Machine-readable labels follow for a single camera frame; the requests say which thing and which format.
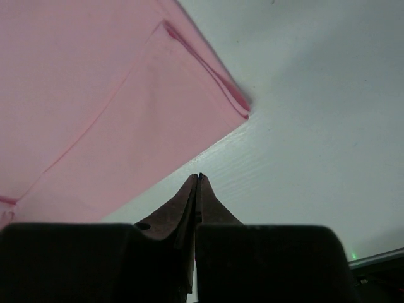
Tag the aluminium rail frame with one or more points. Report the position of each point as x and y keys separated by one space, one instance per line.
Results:
x=383 y=269

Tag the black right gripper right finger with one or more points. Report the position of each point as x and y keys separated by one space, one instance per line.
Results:
x=266 y=263

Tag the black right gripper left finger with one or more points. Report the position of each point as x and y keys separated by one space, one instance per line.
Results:
x=150 y=261

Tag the pink t shirt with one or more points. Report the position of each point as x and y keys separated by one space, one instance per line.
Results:
x=100 y=100

